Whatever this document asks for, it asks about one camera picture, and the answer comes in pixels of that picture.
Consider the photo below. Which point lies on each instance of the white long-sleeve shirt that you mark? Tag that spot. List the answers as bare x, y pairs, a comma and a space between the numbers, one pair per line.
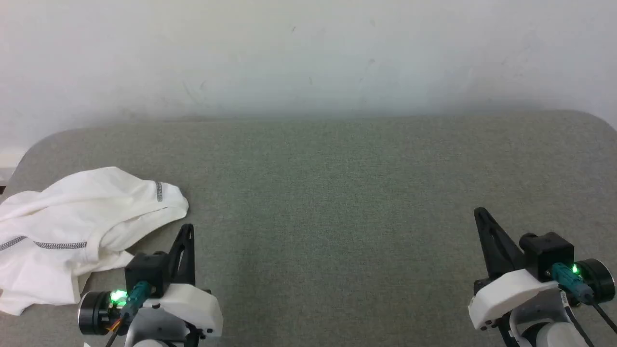
72, 217

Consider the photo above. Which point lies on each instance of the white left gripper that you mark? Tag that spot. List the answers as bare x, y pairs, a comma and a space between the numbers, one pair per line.
193, 306

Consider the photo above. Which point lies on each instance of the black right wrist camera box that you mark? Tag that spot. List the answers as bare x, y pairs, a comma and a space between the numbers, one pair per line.
549, 253

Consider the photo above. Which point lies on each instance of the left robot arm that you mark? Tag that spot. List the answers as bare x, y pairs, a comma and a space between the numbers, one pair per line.
94, 313

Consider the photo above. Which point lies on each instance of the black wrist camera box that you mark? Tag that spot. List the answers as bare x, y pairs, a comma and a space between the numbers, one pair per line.
549, 253
144, 272

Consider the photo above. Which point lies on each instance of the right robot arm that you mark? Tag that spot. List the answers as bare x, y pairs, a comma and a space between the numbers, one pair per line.
600, 279

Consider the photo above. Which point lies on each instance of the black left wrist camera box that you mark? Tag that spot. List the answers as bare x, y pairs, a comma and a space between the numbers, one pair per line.
144, 272

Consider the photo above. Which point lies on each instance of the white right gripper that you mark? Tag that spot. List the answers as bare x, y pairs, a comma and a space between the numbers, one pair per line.
511, 291

